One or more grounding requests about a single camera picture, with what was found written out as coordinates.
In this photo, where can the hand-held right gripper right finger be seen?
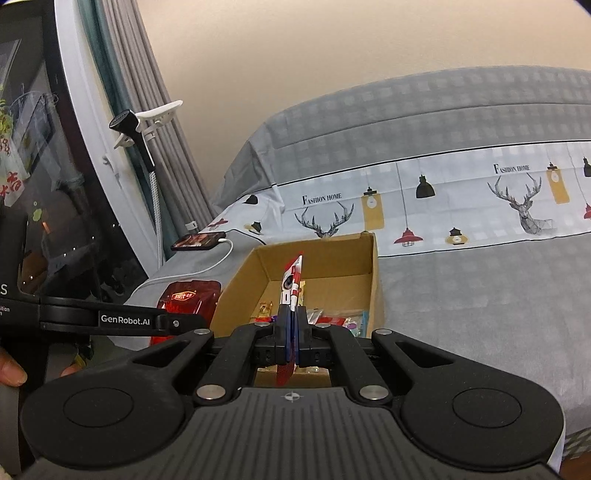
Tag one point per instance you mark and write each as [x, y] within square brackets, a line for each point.
[302, 337]

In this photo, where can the grey curtain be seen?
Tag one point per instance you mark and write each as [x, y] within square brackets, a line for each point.
[152, 69]

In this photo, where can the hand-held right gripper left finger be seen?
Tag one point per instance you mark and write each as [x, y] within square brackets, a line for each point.
[282, 332]

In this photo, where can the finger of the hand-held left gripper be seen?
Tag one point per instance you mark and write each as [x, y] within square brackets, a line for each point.
[124, 318]

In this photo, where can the clear candy bag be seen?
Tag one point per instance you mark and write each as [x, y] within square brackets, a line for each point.
[339, 321]

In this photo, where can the red white packet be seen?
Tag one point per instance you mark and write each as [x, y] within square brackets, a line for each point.
[292, 286]

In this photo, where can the black steamer head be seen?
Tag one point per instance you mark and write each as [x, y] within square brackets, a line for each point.
[124, 120]

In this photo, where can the cardboard box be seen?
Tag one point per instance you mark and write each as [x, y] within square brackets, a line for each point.
[323, 263]

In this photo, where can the white curtain tieback clip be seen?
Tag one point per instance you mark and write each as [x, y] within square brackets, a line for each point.
[191, 225]

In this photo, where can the black smartphone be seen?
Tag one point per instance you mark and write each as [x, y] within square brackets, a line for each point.
[198, 241]

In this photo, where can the small red yellow packet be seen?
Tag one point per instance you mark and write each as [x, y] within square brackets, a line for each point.
[264, 308]

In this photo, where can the dark glass window pane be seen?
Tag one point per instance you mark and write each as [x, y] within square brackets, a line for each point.
[46, 161]

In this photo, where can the white window frame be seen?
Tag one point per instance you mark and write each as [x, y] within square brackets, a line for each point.
[87, 115]

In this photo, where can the red window sticker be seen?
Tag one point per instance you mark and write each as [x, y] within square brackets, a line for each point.
[8, 187]

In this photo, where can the red shiny snack bag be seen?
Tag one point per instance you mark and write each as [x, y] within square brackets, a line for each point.
[189, 297]

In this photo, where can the person's left hand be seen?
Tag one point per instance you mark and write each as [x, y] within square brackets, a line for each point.
[11, 371]

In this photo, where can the grey pillow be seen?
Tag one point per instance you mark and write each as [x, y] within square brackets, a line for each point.
[203, 265]

